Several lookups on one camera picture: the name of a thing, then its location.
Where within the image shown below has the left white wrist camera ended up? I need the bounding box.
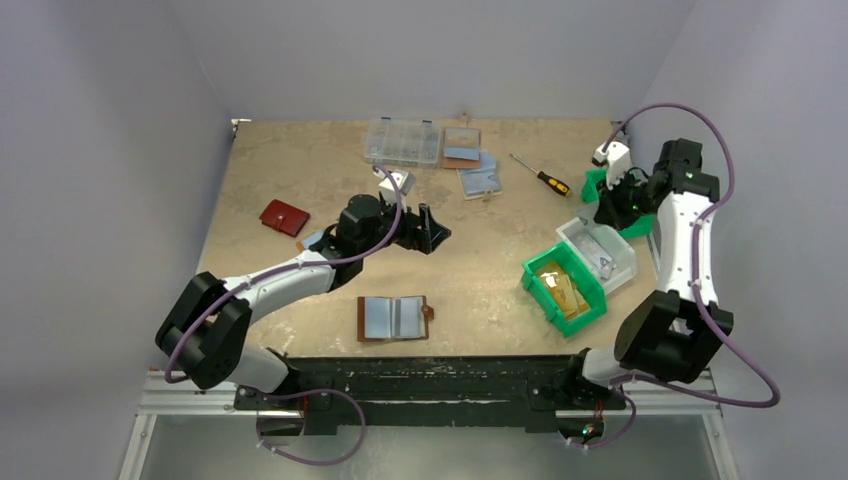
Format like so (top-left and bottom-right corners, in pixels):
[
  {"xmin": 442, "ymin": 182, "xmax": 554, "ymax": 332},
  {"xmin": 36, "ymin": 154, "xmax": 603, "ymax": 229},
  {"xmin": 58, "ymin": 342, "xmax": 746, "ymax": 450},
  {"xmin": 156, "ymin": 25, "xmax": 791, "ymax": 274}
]
[{"xmin": 378, "ymin": 169, "xmax": 416, "ymax": 197}]

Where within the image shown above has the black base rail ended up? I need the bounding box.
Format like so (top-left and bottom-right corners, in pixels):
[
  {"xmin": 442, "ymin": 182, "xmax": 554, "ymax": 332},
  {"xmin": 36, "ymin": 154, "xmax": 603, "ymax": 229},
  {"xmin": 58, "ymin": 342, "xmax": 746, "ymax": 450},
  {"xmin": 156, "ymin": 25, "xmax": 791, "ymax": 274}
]
[{"xmin": 234, "ymin": 353, "xmax": 625, "ymax": 435}]

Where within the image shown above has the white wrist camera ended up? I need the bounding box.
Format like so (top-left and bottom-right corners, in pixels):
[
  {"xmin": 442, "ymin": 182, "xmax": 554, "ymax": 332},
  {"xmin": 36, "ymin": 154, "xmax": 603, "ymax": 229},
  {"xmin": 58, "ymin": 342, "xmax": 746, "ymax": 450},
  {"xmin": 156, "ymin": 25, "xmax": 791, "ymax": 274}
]
[
  {"xmin": 592, "ymin": 141, "xmax": 633, "ymax": 190},
  {"xmin": 378, "ymin": 169, "xmax": 416, "ymax": 197}
]

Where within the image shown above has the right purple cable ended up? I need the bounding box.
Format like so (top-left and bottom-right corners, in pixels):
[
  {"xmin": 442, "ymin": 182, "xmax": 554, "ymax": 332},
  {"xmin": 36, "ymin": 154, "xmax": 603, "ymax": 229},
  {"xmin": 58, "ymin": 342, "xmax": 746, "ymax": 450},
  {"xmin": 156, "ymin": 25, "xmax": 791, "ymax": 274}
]
[{"xmin": 563, "ymin": 102, "xmax": 782, "ymax": 453}]

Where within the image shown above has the blue transparent card sleeve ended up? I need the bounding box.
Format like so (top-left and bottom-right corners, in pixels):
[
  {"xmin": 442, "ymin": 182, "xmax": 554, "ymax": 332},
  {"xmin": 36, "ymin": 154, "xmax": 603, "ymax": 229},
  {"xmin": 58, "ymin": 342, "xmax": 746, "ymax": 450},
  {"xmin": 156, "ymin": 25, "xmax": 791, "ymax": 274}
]
[{"xmin": 457, "ymin": 151, "xmax": 503, "ymax": 200}]

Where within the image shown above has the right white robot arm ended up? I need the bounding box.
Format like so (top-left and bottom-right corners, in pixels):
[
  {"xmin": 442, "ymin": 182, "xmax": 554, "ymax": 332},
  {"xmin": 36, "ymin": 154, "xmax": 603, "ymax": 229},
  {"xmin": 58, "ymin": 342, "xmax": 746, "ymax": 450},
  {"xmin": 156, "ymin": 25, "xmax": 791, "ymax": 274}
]
[{"xmin": 581, "ymin": 139, "xmax": 734, "ymax": 386}]

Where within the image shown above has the open brown card holder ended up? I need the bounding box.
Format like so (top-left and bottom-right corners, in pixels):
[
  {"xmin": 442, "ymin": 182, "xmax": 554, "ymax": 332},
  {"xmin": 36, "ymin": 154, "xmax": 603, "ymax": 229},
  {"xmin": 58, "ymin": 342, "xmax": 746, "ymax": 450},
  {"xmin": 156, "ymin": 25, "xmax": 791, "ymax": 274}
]
[{"xmin": 441, "ymin": 127, "xmax": 481, "ymax": 169}]

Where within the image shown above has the open tan card holder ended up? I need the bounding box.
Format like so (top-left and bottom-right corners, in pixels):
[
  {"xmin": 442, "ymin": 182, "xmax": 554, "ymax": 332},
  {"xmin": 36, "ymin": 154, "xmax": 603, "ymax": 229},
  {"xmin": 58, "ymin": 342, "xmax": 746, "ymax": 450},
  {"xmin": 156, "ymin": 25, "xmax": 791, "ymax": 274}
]
[{"xmin": 296, "ymin": 230, "xmax": 325, "ymax": 252}]

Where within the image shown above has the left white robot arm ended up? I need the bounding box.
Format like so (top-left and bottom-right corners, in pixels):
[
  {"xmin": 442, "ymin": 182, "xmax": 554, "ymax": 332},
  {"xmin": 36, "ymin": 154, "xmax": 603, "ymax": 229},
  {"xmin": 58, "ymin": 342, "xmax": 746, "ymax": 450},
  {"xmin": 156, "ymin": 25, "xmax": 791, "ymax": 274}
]
[{"xmin": 155, "ymin": 194, "xmax": 452, "ymax": 393}]

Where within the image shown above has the dark red card holder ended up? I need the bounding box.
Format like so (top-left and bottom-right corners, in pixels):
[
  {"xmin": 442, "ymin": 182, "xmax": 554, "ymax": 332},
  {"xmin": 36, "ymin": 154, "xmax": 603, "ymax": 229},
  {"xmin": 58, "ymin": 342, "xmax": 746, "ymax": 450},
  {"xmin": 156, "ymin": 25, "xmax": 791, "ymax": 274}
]
[{"xmin": 259, "ymin": 199, "xmax": 311, "ymax": 237}]

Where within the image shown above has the brown leather card holder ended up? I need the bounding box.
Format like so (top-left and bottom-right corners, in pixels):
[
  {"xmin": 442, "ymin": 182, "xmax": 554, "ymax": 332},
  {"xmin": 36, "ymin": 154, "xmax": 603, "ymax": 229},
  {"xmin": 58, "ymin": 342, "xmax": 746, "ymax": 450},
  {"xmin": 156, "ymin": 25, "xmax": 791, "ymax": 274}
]
[{"xmin": 357, "ymin": 295, "xmax": 435, "ymax": 343}]

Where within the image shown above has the green bin far right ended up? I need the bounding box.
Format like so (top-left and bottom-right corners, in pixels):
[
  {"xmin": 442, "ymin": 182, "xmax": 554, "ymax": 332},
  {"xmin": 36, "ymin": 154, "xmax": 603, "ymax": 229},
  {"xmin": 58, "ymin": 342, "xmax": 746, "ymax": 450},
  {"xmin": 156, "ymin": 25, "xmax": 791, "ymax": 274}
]
[{"xmin": 580, "ymin": 169, "xmax": 654, "ymax": 239}]

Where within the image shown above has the clear plastic organizer box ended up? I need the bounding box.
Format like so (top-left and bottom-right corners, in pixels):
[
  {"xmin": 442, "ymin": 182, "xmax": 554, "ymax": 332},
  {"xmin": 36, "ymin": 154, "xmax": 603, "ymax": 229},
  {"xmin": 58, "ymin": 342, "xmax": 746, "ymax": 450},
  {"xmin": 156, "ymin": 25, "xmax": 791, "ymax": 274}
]
[{"xmin": 363, "ymin": 117, "xmax": 443, "ymax": 169}]

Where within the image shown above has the white small bin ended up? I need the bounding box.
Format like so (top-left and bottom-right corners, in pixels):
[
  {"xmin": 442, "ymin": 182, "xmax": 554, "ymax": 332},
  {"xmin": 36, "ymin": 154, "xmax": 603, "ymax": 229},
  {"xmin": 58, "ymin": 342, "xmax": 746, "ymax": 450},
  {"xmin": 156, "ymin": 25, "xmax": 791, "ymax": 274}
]
[{"xmin": 556, "ymin": 217, "xmax": 638, "ymax": 294}]

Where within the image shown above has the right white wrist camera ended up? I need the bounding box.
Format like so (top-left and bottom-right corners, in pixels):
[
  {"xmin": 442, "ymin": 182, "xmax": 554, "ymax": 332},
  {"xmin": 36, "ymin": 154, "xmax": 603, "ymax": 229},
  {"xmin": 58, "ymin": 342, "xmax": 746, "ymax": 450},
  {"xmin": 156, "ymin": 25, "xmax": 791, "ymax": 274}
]
[{"xmin": 592, "ymin": 141, "xmax": 633, "ymax": 190}]

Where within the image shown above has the green bin with cards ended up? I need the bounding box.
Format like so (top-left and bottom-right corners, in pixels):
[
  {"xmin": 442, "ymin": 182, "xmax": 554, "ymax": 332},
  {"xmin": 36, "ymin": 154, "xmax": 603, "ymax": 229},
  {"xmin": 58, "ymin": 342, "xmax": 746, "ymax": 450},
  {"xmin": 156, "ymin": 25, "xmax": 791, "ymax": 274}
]
[{"xmin": 521, "ymin": 243, "xmax": 608, "ymax": 338}]

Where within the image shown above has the aluminium frame rail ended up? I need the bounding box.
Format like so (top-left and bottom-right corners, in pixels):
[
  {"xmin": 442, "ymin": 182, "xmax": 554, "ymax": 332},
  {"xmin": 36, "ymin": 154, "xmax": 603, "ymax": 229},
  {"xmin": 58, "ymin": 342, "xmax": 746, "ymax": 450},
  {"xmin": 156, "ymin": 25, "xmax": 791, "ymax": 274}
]
[{"xmin": 120, "ymin": 372, "xmax": 738, "ymax": 479}]

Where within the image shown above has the yellow black screwdriver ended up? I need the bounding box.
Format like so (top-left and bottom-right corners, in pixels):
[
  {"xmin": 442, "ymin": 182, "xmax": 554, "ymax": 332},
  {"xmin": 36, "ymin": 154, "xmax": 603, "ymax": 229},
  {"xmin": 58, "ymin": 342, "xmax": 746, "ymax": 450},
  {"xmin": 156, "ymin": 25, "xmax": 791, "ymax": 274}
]
[{"xmin": 510, "ymin": 153, "xmax": 571, "ymax": 197}]

